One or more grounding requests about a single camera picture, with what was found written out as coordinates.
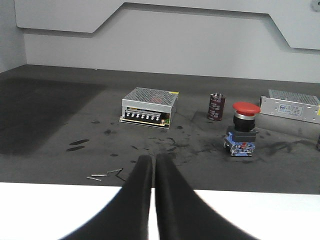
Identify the dark brown capacitor centre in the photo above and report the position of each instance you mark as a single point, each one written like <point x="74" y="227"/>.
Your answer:
<point x="318" y="144"/>

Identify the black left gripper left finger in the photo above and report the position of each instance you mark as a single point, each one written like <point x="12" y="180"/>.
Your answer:
<point x="126" y="216"/>

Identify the dark brown capacitor left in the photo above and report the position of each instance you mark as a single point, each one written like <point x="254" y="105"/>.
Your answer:
<point x="216" y="107"/>

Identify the silver mesh power supply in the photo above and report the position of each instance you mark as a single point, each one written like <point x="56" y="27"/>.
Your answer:
<point x="150" y="107"/>
<point x="295" y="106"/>

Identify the dark brown capacitor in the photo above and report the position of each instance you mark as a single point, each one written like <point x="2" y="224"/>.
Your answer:
<point x="318" y="144"/>
<point x="216" y="107"/>

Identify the silver mesh power supply left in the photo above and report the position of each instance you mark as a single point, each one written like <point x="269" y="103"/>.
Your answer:
<point x="150" y="107"/>

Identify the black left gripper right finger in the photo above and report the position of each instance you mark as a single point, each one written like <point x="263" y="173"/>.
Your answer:
<point x="182" y="214"/>

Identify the red mushroom push button switch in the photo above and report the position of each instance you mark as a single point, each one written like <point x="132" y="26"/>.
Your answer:
<point x="241" y="136"/>

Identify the silver mesh power supply centre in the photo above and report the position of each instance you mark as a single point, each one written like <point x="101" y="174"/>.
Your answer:
<point x="295" y="106"/>

